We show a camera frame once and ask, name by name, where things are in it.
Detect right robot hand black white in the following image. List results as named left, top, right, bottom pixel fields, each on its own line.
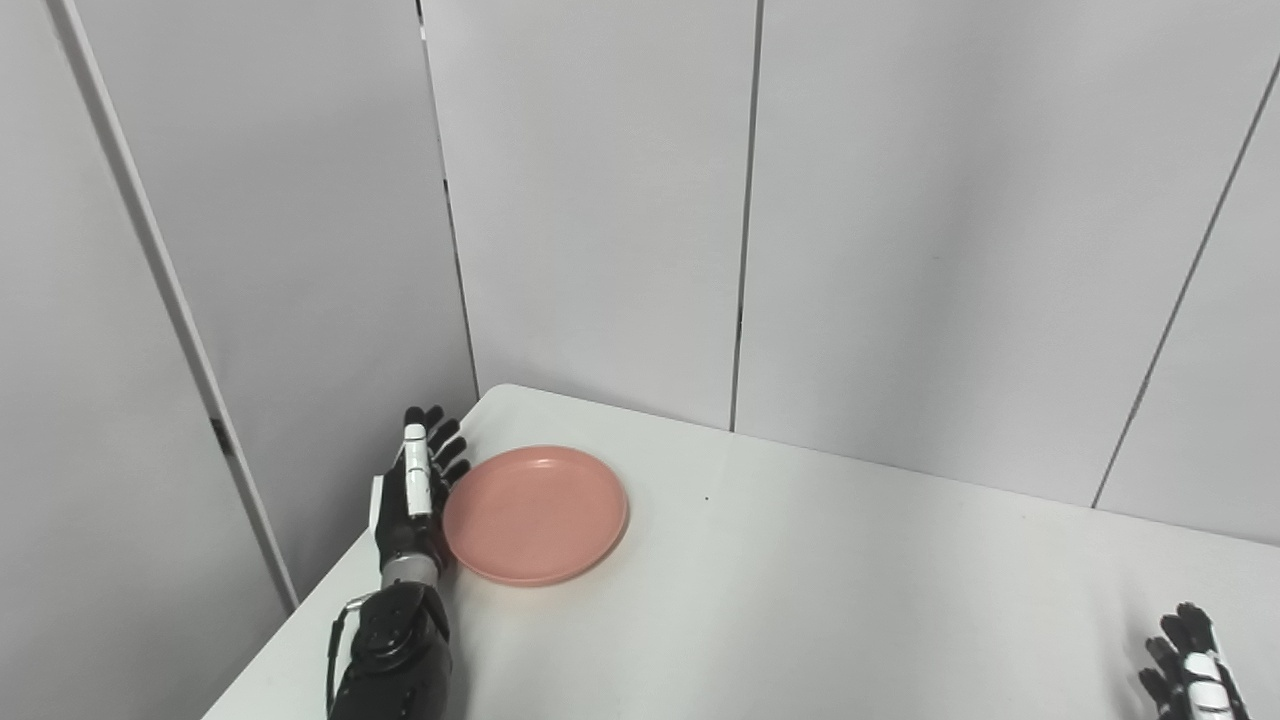
left=1138, top=602, right=1251, bottom=720

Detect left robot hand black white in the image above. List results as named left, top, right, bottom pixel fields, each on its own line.
left=372, top=405, right=472, bottom=579

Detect pink round plate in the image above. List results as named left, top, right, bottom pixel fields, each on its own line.
left=441, top=446, right=630, bottom=588

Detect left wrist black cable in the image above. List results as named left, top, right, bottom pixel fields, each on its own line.
left=323, top=592, right=373, bottom=716

